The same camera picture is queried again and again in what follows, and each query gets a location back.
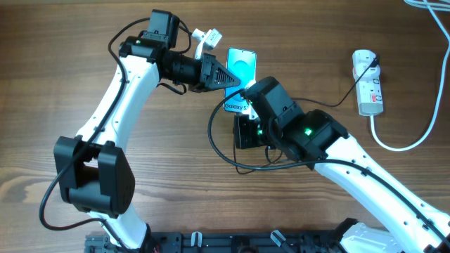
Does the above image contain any white cables top right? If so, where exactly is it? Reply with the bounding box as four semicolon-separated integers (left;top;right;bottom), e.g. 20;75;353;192
403;0;450;13

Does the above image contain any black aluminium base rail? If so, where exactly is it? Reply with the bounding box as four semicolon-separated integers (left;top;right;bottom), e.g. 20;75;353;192
84;231;345;253

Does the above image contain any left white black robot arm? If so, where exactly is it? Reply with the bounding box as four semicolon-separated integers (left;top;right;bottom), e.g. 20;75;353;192
51;10;239;252

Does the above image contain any white power strip cord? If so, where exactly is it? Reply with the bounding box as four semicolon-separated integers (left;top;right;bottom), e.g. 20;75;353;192
369;0;450;153

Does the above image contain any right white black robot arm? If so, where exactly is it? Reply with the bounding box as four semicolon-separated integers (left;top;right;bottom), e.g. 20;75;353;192
238;77;449;252

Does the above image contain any black USB charger cable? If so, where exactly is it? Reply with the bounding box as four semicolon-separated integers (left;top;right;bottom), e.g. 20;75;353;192
232;54;381;176

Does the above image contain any white power strip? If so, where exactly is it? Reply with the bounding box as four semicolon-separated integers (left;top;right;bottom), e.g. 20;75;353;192
352;49;384;117

